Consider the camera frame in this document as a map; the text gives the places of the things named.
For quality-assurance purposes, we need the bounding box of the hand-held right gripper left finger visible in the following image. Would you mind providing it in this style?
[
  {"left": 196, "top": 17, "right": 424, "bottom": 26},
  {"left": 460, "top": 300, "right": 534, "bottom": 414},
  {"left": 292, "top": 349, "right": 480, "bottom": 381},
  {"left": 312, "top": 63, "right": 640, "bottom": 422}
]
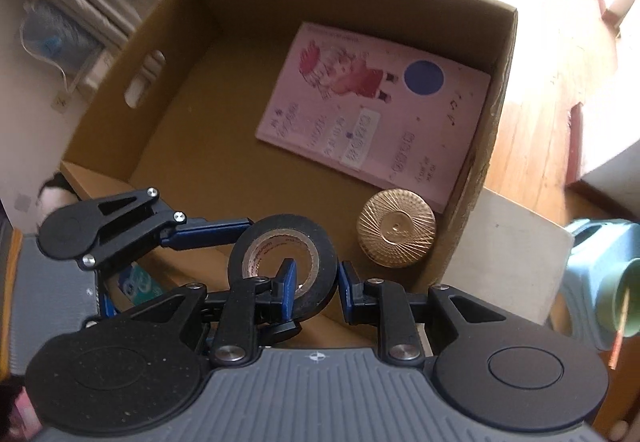
[{"left": 117, "top": 258, "right": 303, "bottom": 368}]

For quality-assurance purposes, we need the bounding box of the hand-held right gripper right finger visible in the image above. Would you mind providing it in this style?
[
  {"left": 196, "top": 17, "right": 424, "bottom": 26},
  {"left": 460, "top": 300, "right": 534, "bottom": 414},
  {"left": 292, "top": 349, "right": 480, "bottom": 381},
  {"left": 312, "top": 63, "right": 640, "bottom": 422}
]
[{"left": 339, "top": 261, "right": 506, "bottom": 368}]

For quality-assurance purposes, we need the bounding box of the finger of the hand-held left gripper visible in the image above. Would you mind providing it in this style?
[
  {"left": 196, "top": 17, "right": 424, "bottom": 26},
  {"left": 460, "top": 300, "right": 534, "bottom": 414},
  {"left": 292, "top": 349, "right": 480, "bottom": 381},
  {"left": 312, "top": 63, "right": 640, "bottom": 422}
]
[{"left": 81, "top": 187, "right": 254, "bottom": 270}]

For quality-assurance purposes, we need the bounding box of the plush doll with black hair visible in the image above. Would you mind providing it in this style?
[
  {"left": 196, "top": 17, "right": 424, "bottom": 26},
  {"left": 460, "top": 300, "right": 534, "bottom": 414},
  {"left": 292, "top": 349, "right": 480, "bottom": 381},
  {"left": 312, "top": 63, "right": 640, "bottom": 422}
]
[{"left": 37, "top": 172, "right": 81, "bottom": 227}]

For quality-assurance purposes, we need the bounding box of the black tape roll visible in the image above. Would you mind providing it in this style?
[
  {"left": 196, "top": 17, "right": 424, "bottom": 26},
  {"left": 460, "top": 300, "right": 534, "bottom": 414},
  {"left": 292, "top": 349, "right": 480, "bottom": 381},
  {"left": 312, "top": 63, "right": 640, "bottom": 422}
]
[{"left": 227, "top": 216, "right": 338, "bottom": 321}]

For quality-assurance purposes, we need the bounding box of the teal tissue packet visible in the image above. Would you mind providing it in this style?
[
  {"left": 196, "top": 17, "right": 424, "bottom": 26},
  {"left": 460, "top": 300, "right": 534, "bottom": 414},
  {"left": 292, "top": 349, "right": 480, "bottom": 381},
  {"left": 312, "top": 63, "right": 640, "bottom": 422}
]
[{"left": 117, "top": 262, "right": 173, "bottom": 307}]

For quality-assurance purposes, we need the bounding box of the round gold tin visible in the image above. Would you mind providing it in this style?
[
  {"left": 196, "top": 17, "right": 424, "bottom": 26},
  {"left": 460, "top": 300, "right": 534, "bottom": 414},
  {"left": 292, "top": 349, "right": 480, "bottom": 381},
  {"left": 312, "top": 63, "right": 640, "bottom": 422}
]
[{"left": 356, "top": 189, "right": 438, "bottom": 267}]

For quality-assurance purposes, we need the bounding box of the brown cardboard box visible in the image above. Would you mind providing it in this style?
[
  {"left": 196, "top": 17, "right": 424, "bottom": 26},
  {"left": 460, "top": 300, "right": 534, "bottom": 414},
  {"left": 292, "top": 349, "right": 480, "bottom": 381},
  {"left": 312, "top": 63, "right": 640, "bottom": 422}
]
[{"left": 59, "top": 0, "right": 520, "bottom": 323}]

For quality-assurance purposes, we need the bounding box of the pink cartoon notebook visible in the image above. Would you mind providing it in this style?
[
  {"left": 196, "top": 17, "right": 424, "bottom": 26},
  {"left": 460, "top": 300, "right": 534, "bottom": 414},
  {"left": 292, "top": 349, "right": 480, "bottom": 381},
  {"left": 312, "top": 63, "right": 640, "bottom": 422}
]
[{"left": 255, "top": 22, "right": 492, "bottom": 214}]

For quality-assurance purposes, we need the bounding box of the floral pink cloth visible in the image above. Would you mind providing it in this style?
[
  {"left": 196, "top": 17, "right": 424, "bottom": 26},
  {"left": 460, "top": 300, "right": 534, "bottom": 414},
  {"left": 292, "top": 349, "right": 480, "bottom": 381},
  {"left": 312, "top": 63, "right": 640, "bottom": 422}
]
[{"left": 0, "top": 382, "right": 41, "bottom": 442}]

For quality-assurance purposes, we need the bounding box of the blue plastic bag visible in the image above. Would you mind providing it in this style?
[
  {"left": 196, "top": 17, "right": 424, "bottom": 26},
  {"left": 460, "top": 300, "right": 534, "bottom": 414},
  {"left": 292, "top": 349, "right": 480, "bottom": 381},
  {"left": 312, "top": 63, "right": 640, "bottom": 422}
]
[{"left": 19, "top": 0, "right": 103, "bottom": 87}]

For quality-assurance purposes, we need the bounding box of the light blue plastic stool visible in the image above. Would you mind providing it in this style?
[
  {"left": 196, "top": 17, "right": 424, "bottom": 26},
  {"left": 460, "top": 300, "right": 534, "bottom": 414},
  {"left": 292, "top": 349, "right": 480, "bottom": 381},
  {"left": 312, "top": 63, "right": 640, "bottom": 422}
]
[{"left": 557, "top": 218, "right": 640, "bottom": 348}]

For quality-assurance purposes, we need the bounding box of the green cup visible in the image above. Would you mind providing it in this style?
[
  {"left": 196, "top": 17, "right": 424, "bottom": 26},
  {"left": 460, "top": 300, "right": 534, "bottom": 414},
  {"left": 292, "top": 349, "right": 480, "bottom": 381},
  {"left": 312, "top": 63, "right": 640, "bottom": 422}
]
[{"left": 597, "top": 258, "right": 640, "bottom": 338}]

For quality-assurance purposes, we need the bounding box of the orange pencil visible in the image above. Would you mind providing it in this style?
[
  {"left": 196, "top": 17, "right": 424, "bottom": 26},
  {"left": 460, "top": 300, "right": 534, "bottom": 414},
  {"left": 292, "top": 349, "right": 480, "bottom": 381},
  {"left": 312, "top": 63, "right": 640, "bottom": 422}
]
[{"left": 612, "top": 292, "right": 632, "bottom": 368}]

